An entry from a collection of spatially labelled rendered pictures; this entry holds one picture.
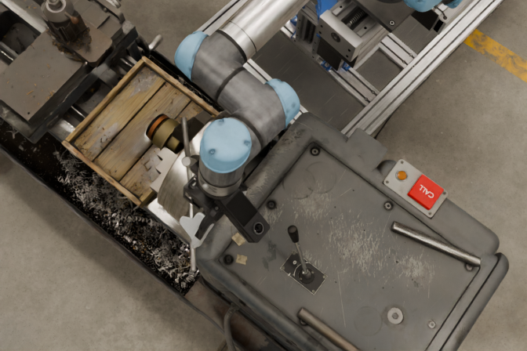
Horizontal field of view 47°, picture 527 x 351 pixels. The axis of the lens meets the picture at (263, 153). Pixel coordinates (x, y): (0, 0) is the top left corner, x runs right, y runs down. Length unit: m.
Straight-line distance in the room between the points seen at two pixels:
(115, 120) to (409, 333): 1.03
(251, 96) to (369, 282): 0.56
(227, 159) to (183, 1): 2.17
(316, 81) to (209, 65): 1.64
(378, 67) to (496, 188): 0.76
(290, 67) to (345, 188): 1.31
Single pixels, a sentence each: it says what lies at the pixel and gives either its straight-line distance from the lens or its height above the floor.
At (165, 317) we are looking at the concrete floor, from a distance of 2.59.
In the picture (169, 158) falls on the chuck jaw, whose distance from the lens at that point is 1.55.
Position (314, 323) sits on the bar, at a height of 1.28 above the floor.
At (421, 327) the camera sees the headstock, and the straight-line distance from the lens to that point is 1.37.
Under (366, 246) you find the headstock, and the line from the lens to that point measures 1.36.
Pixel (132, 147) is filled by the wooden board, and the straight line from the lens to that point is 1.80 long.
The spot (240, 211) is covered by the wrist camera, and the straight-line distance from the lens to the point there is 1.07.
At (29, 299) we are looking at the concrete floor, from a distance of 2.72.
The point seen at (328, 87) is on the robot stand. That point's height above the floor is 0.21.
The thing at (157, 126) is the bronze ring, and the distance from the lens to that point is 1.56.
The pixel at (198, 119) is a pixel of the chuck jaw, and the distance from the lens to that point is 1.46.
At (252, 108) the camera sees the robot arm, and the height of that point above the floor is 1.68.
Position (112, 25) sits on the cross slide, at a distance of 1.88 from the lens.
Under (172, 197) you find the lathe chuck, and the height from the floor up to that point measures 1.17.
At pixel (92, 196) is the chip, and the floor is 0.60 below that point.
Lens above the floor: 2.57
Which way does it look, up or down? 73 degrees down
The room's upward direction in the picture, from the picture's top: 6 degrees clockwise
